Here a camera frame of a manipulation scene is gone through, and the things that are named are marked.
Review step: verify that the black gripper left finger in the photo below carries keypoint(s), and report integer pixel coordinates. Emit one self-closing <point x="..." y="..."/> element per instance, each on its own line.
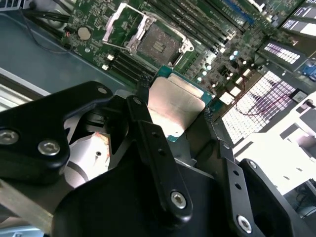
<point x="37" y="128"/>

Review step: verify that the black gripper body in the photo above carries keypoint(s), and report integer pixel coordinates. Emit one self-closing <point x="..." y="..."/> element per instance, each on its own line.
<point x="118" y="202"/>

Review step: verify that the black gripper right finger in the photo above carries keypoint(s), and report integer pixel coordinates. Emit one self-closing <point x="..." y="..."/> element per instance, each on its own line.
<point x="247" y="197"/>

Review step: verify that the silver CPU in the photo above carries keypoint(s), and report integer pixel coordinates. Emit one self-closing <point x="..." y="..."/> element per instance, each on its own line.
<point x="172" y="98"/>

